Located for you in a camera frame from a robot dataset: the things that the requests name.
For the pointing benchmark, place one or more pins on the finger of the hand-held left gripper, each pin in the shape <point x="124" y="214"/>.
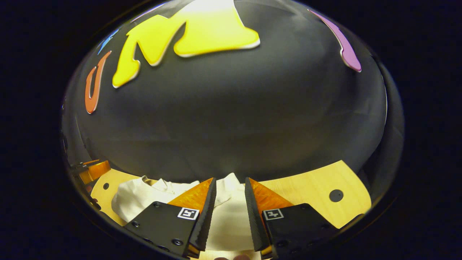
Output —
<point x="81" y="165"/>
<point x="95" y="171"/>

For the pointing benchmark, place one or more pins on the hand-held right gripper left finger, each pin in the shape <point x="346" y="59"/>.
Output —
<point x="205" y="216"/>

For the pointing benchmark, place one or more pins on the cream sweatshirt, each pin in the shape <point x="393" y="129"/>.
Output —
<point x="227" y="220"/>

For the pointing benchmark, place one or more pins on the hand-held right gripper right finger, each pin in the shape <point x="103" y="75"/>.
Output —
<point x="254" y="220"/>

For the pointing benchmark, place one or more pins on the black backdrop cloth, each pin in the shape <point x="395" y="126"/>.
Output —
<point x="234" y="126"/>

